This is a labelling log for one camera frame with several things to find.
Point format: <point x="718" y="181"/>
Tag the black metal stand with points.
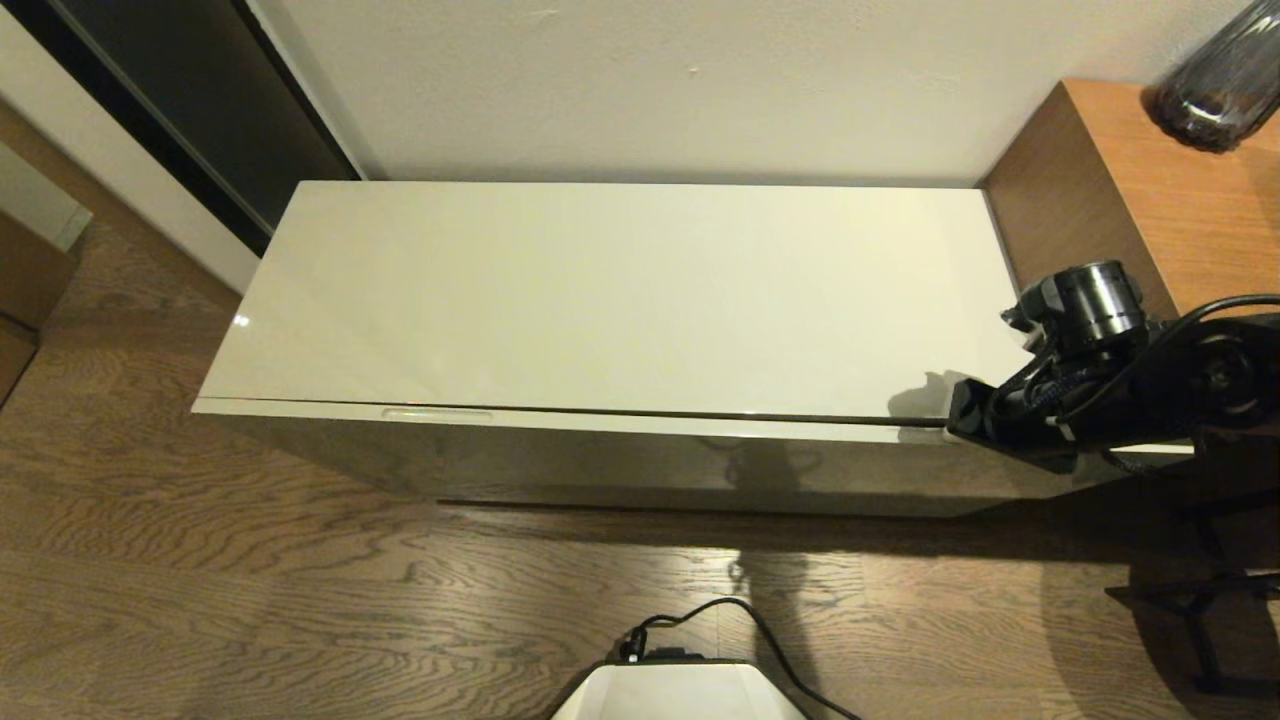
<point x="1200" y="600"/>

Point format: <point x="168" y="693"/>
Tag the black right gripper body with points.
<point x="1010" y="425"/>

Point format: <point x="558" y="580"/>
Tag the dark door panel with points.
<point x="220" y="110"/>

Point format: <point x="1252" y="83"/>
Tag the dark glass vase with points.
<point x="1210" y="90"/>

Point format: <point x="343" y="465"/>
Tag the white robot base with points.
<point x="680" y="697"/>

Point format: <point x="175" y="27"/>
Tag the brown wooden side cabinet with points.
<point x="1110" y="160"/>

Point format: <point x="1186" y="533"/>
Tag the beige glossy cabinet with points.
<point x="640" y="290"/>

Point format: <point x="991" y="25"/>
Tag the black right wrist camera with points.
<point x="1095" y="300"/>

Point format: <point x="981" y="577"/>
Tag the light wooden furniture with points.
<point x="25" y="290"/>

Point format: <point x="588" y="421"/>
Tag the white door frame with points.
<point x="120" y="150"/>

